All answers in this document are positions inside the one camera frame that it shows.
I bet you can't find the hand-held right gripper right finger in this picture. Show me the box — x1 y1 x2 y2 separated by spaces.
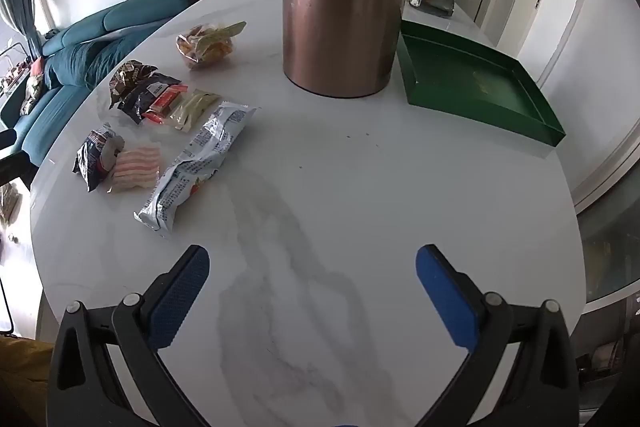
415 244 581 427

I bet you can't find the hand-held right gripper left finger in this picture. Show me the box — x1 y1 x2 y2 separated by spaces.
47 244 213 427

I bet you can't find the pink striped snack packet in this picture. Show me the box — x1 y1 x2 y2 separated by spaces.
106 145 164 196

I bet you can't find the long silver snack packet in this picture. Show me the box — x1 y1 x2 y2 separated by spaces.
133 102 261 238

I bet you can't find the dark blue snack packet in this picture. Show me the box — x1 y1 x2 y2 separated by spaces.
72 123 125 193

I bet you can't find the beige green snack packet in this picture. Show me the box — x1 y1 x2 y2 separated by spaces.
167 89 222 133

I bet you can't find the small red snack packet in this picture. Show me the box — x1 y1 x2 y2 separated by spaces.
142 84 190 123

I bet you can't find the black snack packet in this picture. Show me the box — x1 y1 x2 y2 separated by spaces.
119 74 182 126

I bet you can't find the green tray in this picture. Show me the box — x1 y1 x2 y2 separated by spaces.
397 18 567 148

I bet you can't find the brown patterned snack packet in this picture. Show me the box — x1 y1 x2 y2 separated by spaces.
109 60 159 110

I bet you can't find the clear bag of orange snacks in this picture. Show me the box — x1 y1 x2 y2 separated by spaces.
176 21 248 70

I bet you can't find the yellow cloth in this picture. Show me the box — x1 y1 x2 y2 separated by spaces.
0 336 56 427

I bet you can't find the patterned cushion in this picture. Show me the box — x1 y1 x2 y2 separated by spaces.
20 57 49 115

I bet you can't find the teal sofa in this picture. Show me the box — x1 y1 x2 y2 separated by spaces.
0 0 211 168

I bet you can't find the white drying rack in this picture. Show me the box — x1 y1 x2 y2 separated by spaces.
0 41 32 80

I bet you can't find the copper and black canister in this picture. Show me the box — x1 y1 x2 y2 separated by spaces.
282 0 418 98

